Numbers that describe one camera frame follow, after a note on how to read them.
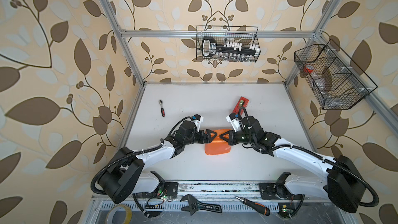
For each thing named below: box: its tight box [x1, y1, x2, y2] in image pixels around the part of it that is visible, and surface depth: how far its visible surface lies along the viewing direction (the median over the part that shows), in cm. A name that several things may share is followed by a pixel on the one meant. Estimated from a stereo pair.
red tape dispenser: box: [232, 96, 250, 116], surface depth 104 cm
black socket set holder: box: [201, 36, 261, 58], surface depth 84 cm
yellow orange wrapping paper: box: [204, 128, 232, 156], surface depth 83 cm
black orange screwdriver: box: [235, 195, 271, 217], surface depth 70 cm
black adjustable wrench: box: [180, 193, 223, 216], surface depth 72 cm
